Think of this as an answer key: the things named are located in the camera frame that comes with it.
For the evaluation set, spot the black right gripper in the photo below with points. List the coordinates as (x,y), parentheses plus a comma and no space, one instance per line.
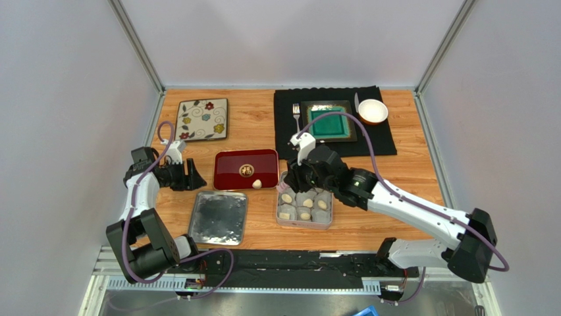
(295,174)

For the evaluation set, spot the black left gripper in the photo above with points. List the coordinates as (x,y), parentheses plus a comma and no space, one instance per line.
(189,182)

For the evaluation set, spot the white heart chocolate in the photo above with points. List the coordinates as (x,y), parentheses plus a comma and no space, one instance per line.
(308,203)
(257,184)

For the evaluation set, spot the red lacquer tray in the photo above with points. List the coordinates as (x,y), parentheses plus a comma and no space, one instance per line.
(237,170)

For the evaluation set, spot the pink handled metal tongs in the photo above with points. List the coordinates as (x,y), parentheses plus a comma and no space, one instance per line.
(282,187)

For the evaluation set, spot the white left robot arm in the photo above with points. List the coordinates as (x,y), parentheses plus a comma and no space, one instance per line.
(142,245)

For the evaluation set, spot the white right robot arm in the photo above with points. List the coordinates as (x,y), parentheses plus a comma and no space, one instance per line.
(460,241)

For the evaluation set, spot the green square plate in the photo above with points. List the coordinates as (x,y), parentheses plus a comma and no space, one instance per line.
(334,128)

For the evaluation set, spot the pink metal tin box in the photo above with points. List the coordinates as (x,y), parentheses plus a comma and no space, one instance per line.
(320,220)

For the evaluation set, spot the silver tin lid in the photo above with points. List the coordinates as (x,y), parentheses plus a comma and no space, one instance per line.
(218,218)

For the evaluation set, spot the floral square plate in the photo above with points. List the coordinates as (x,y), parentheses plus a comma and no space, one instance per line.
(202,120)

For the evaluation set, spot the silver fork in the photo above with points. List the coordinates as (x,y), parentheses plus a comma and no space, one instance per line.
(296,115)

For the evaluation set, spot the white orange bowl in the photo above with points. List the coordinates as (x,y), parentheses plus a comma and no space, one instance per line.
(372,111)

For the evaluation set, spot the silver knife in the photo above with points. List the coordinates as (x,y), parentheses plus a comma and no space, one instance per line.
(357,104)

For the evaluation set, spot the blue plastic object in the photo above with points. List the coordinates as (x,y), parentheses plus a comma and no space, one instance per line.
(368,311)

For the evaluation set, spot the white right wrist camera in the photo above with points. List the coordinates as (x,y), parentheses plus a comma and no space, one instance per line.
(305,143)

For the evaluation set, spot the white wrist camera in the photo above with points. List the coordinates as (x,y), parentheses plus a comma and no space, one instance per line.
(173,155)
(305,143)

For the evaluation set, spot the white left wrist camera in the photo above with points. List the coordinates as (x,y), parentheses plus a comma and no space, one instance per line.
(173,155)

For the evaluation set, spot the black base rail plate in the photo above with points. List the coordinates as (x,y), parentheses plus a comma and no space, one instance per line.
(293,269)

